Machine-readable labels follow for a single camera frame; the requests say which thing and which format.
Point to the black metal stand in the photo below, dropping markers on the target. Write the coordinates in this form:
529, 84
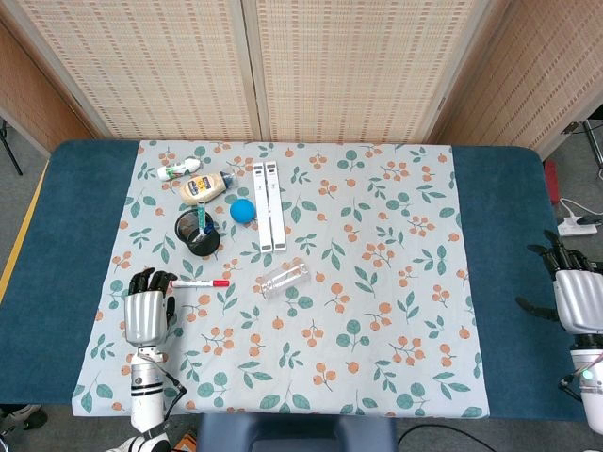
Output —
591, 136

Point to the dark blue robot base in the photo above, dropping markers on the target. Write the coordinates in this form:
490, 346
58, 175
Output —
292, 431

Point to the blue ball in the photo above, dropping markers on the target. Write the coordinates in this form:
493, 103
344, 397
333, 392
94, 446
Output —
242, 210

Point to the dark blue felt table cover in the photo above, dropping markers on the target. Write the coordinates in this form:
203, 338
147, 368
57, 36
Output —
504, 235

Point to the black mesh pen holder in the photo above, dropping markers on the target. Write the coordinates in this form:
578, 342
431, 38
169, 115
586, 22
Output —
207, 247

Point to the long white plastic bar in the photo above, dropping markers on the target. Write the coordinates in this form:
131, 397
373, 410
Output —
275, 207
263, 207

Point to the clear plastic cup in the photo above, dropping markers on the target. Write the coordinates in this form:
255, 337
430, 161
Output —
282, 281

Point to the red object beside table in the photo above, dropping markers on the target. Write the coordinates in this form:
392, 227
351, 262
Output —
550, 181

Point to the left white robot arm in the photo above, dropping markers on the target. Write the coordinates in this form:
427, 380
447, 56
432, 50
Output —
143, 400

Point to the orange box on floor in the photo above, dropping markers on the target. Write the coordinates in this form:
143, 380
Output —
187, 443

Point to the floral print tablecloth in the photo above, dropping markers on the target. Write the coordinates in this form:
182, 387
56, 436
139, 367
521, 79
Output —
358, 235

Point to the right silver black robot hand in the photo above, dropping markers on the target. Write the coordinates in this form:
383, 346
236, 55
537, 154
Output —
580, 301

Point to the black tripod leg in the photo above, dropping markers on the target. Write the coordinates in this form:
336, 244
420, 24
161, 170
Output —
9, 150

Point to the beige mayonnaise squeeze bottle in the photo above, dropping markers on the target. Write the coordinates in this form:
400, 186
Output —
202, 188

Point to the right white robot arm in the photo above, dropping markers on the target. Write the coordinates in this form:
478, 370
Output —
593, 395

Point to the black cap green label marker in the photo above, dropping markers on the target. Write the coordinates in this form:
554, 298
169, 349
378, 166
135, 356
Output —
202, 214

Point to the red cap white marker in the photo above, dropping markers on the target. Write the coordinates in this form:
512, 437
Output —
198, 283

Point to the small white green-label bottle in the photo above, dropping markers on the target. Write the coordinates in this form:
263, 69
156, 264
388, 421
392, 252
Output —
176, 169

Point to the brown woven screen panel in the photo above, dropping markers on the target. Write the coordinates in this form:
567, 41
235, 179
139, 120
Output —
33, 94
527, 80

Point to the blue cap white marker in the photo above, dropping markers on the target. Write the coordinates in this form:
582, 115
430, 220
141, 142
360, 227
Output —
206, 230

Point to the white power strip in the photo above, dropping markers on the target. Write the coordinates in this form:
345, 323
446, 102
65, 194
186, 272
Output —
577, 229

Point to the light woven screen panel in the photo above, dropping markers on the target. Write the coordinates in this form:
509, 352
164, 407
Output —
348, 70
155, 70

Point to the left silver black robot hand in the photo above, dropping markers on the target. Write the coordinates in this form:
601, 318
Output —
143, 320

